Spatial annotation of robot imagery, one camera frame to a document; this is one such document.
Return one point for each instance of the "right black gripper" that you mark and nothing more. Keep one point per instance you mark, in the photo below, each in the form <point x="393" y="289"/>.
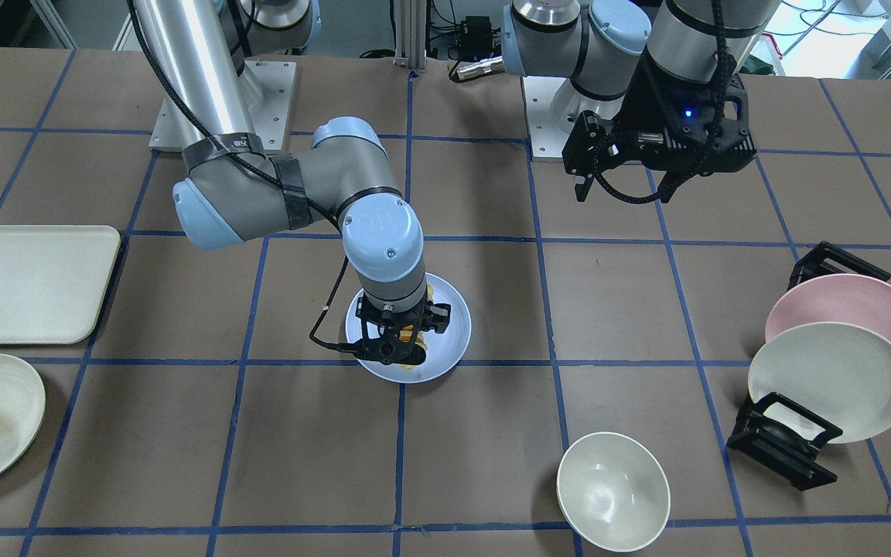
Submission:
<point x="439" y="318"/>

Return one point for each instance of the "pink plate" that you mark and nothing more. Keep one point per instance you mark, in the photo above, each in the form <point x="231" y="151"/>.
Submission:
<point x="848" y="298"/>

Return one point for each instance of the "spiral bread roll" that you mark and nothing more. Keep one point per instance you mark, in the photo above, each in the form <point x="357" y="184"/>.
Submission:
<point x="419" y="350"/>

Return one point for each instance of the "black plate rack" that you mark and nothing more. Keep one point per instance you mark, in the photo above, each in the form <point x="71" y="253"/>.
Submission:
<point x="772" y="443"/>

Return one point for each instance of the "blue plate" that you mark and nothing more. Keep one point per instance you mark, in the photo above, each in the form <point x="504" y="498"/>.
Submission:
<point x="444" y="349"/>

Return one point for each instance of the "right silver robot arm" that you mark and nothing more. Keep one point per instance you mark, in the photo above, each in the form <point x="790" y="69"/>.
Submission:
<point x="235" y="191"/>

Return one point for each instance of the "cream plate in rack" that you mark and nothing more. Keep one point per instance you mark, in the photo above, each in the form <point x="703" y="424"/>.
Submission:
<point x="840" y="372"/>

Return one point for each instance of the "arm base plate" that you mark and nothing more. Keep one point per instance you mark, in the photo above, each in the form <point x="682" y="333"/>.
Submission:
<point x="267" y="88"/>
<point x="551" y="105"/>

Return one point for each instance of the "white bowl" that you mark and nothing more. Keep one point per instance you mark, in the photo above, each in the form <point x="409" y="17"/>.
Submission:
<point x="613" y="492"/>

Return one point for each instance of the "white rectangular tray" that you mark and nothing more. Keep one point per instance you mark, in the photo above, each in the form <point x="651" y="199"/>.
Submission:
<point x="53" y="279"/>

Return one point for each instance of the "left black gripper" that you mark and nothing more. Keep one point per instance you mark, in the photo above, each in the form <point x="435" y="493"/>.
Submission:
<point x="641" y="106"/>

